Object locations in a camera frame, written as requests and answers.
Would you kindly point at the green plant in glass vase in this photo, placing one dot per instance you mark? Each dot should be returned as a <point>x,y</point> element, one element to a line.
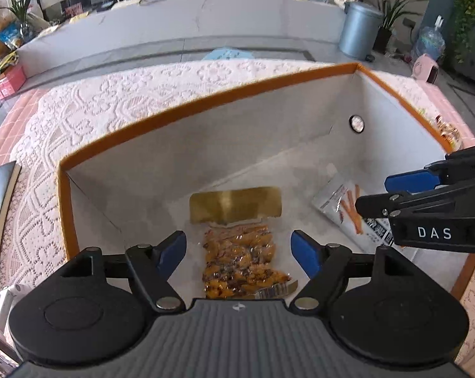
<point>20,8</point>

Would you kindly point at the colourful snack packet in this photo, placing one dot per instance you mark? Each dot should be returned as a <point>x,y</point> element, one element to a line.
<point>448,132</point>

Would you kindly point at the light blue plastic stool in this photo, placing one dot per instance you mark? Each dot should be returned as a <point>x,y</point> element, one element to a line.
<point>227,53</point>

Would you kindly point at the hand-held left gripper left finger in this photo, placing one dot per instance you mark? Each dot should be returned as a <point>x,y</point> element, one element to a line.
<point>173,254</point>

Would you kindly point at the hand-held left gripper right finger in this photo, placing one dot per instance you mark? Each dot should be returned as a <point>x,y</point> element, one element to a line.
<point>304,252</point>

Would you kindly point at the stack of yellow papers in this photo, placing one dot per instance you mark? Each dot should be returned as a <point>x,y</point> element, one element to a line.
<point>1,65</point>

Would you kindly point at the grey-blue pedal trash can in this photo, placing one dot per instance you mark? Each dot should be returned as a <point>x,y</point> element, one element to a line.
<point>359,27</point>

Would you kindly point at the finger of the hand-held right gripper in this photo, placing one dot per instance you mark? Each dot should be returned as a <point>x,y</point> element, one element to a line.
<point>410,181</point>
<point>379,205</point>

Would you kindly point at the orange-rimmed fabric storage box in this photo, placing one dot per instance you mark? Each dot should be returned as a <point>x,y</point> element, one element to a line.
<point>221,134</point>

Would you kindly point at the long-leaf potted plant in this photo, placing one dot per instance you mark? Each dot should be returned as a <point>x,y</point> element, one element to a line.
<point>391,15</point>

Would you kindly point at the pink box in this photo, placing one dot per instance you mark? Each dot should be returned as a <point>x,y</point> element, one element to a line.
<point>9,82</point>

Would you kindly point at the white marble media console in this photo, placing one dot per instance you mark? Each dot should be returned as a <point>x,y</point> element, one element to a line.
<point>182,19</point>

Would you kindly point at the white phone stand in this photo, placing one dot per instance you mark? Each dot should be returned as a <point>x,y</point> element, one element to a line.
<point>5,303</point>

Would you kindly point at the white stick snack packet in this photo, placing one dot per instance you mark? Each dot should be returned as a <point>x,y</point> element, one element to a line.
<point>336,204</point>

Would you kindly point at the pink fan heater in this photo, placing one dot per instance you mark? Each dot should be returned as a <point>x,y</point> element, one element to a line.
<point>424,69</point>

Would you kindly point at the blue water jug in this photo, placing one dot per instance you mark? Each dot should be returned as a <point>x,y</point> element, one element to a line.
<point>430,45</point>

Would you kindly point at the gold-topped orange snack packet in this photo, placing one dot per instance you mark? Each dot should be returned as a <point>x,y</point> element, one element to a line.
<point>237,256</point>

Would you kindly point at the blue snack bag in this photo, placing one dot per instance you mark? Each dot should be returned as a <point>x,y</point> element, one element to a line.
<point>11,35</point>

